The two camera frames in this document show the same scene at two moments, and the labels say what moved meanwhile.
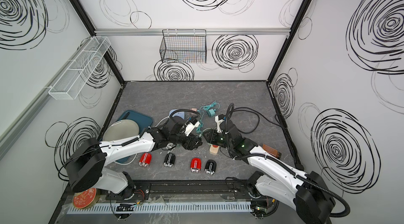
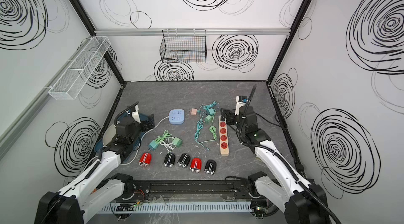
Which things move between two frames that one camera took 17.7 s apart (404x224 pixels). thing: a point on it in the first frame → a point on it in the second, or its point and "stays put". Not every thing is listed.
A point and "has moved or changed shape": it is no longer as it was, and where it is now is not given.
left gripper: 190,144 → 151,122
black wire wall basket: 183,46 stays put
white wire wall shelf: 79,68 stays put
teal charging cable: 208,107 stays put
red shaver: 145,159 stays put
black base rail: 218,188 stays put
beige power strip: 213,150 has moved or changed shape
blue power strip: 180,114 stays put
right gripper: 211,138 → 231,114
